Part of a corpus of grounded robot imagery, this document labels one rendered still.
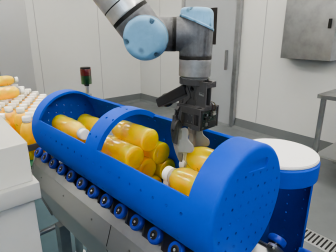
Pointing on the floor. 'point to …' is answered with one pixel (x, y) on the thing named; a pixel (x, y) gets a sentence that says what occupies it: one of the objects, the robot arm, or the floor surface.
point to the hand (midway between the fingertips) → (184, 153)
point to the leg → (63, 238)
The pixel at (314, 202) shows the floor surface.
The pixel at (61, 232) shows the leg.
